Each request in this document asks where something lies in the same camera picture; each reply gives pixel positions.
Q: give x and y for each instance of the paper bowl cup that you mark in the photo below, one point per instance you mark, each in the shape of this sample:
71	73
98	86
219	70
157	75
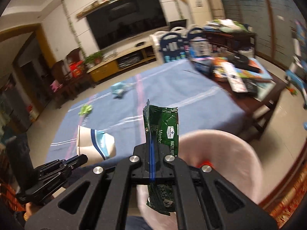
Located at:
97	145

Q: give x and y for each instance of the blue baby fence panel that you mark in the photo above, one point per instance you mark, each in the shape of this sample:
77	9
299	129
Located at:
174	46

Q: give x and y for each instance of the light blue tissue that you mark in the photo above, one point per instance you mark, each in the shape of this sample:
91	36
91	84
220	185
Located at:
120	89

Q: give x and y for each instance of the white trash bin with liner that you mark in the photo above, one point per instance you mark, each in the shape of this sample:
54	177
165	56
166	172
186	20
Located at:
216	180

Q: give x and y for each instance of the red gift box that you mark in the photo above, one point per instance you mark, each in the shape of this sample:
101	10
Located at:
77	69

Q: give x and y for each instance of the dark green hazelnut bag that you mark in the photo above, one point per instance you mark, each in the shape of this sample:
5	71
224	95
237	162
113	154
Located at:
163	124

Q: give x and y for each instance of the dark wooden side table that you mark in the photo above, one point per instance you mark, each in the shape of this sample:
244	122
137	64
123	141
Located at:
264	88

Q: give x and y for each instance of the white baby fence panel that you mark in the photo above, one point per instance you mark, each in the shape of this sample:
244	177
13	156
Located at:
155	38

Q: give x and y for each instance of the white standing air conditioner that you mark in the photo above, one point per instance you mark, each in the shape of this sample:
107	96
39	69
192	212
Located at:
200	11

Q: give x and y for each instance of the wooden TV cabinet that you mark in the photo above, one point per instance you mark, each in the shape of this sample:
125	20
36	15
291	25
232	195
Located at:
122	61

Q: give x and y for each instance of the green wrapper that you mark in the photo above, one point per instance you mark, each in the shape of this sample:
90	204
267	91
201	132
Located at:
85	110

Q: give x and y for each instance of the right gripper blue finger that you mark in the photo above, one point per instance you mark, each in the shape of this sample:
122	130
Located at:
153	157
149	151

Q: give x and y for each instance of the large black television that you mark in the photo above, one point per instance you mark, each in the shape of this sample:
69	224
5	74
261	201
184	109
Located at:
123	19

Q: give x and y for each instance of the dark wooden chair left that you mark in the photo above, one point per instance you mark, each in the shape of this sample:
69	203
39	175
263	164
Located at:
65	92

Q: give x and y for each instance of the blue striped tablecloth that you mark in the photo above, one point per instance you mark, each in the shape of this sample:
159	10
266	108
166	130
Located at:
200	102

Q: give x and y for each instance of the white remote control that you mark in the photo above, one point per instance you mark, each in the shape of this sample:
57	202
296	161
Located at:
236	83

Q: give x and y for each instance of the black laptop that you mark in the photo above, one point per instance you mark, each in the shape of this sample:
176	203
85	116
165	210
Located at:
177	23

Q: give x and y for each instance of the person left leg jeans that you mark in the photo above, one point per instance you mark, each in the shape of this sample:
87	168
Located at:
136	223

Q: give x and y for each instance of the green potted plant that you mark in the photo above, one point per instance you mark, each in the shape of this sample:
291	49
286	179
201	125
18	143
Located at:
94	58

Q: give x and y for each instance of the pink toy on chair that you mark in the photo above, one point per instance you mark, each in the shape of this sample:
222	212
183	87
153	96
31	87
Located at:
55	86

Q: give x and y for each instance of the dark wooden chair right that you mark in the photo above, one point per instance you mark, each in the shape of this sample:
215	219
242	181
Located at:
76	83

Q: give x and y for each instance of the dark wooden chair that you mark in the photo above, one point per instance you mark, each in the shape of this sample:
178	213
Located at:
65	92
76	83

